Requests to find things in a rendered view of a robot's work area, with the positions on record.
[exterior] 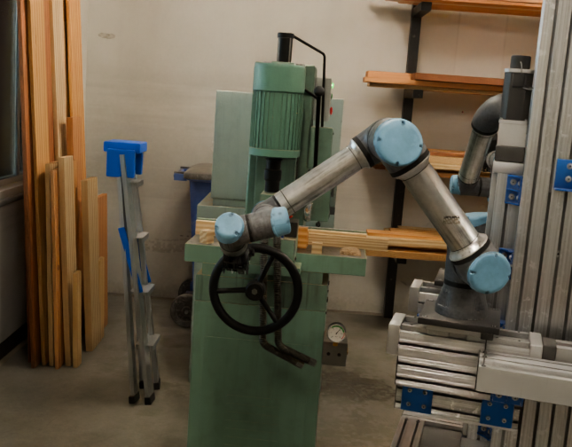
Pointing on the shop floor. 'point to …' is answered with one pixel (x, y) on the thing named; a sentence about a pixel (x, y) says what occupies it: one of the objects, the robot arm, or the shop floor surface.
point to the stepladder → (118, 150)
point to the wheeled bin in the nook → (180, 310)
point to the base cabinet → (253, 380)
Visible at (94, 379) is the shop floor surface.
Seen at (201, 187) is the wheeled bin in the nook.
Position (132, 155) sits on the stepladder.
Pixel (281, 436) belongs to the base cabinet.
